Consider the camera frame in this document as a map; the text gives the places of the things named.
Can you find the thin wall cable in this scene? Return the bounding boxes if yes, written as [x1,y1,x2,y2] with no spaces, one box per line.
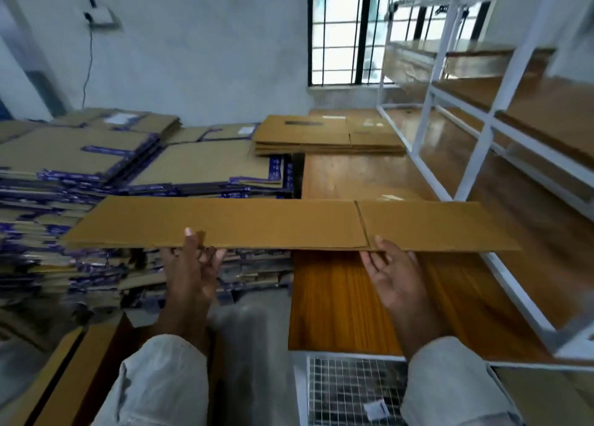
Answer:
[79,0,98,111]

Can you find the person's left hand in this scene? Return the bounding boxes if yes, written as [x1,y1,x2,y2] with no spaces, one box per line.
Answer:
[160,228,228,315]

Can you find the person's right hand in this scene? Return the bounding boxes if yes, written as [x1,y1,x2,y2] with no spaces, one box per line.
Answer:
[359,235,430,313]

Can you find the white paper tag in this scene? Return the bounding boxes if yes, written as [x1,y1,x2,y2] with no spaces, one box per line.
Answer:
[364,399,391,422]

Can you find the white metal shelf rack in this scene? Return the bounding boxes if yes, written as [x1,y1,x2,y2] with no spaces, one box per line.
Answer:
[376,0,594,362]

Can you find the person's light grey shirt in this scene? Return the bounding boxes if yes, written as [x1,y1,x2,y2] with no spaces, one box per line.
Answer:
[93,333,525,426]

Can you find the wooden table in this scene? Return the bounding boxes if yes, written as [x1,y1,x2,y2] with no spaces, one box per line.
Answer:
[288,108,594,367]

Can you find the person's right forearm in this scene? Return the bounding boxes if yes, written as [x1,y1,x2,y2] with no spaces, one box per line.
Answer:
[390,300,451,357]

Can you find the white wire mesh cage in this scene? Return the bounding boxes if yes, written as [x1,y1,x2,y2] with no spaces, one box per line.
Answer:
[295,351,410,426]

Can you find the black framed window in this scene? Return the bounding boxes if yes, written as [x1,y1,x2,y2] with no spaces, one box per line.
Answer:
[308,0,493,86]

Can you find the assembled boxes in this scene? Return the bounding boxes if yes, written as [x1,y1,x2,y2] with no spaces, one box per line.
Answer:
[0,314,136,426]

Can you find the white wall socket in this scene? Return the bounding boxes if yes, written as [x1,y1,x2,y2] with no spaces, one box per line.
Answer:
[84,7,117,28]

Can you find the person's left forearm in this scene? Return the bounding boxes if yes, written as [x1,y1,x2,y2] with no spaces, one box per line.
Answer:
[153,300,215,348]

